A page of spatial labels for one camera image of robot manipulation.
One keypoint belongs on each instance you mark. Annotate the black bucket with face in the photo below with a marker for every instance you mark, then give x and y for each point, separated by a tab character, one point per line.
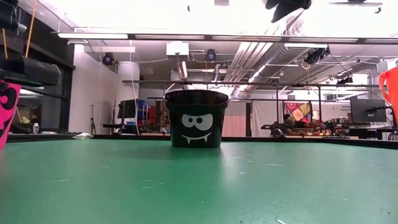
174	124

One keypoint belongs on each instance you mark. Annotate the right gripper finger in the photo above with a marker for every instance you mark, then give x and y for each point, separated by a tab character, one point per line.
292	6

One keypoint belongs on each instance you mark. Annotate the yellow wooden stick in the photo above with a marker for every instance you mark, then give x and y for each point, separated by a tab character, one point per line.
31	28

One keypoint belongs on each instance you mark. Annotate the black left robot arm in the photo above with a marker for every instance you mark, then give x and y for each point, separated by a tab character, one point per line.
31	71

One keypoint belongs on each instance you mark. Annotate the white ceiling box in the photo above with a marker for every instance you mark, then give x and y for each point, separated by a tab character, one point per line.
177	48

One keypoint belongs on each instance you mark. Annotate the orange halloween bucket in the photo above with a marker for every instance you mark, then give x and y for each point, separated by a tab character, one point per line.
392	87

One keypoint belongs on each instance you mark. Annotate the black tripod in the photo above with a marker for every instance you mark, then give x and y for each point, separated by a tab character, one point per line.
92	123

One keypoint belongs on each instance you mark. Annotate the silver ceiling ducts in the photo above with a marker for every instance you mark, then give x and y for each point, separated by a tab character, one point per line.
248	56

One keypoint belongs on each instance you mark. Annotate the pink halloween bucket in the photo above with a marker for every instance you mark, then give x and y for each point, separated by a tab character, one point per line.
14	115

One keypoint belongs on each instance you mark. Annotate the black background robot arm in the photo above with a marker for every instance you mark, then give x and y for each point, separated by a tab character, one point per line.
275	132
331	127

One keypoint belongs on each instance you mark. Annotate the white round column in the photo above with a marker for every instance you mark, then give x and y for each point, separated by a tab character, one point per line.
128	81

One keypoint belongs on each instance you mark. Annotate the large dark monitor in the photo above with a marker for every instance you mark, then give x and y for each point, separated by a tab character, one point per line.
368	110

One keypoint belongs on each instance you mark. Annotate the white curtain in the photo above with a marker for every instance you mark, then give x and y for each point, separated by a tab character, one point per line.
264	118

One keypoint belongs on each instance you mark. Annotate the black ceiling camera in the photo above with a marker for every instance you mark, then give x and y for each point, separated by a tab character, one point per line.
109	59
211	55

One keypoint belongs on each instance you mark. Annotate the blue barrel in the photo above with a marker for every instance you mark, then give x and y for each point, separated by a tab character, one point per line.
143	109

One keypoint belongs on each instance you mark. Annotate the black pipe rack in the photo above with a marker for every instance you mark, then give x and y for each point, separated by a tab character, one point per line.
217	82

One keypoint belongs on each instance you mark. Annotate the black camera cluster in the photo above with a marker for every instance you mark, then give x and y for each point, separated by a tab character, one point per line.
315	56

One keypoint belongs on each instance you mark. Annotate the pink curtain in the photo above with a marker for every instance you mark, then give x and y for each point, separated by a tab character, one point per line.
234	121

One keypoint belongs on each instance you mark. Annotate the small white bottle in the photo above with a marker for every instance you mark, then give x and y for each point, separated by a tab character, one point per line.
36	129

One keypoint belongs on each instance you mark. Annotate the green table mat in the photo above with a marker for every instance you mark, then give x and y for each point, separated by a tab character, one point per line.
199	193

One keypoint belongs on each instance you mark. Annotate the small dark monitor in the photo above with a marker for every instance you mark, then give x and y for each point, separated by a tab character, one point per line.
127	109

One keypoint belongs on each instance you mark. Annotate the dark glass partition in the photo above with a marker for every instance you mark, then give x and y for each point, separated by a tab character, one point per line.
53	102

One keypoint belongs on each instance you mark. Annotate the colourful patterned tapestry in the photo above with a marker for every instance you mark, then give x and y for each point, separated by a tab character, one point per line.
298	112

